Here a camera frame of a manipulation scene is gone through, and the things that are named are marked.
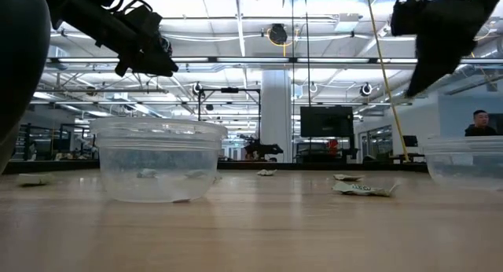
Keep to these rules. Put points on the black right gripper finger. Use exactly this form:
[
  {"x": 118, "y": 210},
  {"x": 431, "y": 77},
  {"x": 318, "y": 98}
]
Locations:
[{"x": 428, "y": 77}]

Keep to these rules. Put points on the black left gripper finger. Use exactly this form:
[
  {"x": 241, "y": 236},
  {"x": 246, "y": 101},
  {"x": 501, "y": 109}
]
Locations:
[
  {"x": 147, "y": 69},
  {"x": 165, "y": 61}
]

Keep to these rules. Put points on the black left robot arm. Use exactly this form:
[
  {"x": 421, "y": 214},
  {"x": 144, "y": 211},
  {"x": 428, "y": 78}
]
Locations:
[{"x": 19, "y": 67}]

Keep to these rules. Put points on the black background robot arm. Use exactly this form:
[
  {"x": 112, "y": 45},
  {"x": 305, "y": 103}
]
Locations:
[{"x": 261, "y": 148}]

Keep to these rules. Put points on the small black monitor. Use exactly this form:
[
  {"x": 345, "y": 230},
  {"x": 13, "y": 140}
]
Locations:
[{"x": 410, "y": 141}]

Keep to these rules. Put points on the person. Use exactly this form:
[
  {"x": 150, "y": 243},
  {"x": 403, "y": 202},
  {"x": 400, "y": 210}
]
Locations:
[{"x": 481, "y": 126}]

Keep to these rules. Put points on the large clear plastic bowl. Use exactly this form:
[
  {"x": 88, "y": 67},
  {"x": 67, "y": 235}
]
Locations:
[{"x": 157, "y": 162}]

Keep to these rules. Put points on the black monitor screen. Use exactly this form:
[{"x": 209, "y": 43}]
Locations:
[{"x": 327, "y": 121}]

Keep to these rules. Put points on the white building column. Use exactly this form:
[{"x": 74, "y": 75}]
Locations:
[{"x": 276, "y": 115}]

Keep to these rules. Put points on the white green printed sweetener packet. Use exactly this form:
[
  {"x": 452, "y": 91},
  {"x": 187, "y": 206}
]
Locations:
[{"x": 363, "y": 189}]

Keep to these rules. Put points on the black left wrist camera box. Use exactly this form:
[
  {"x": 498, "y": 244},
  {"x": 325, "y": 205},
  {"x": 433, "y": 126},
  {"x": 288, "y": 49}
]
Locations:
[{"x": 143, "y": 20}]

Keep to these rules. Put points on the black background rig frame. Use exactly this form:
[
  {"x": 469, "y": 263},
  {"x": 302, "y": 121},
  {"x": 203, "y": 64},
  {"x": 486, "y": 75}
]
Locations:
[{"x": 230, "y": 90}]

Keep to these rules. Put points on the black table edge frame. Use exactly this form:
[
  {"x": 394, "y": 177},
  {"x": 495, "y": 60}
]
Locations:
[{"x": 275, "y": 166}]

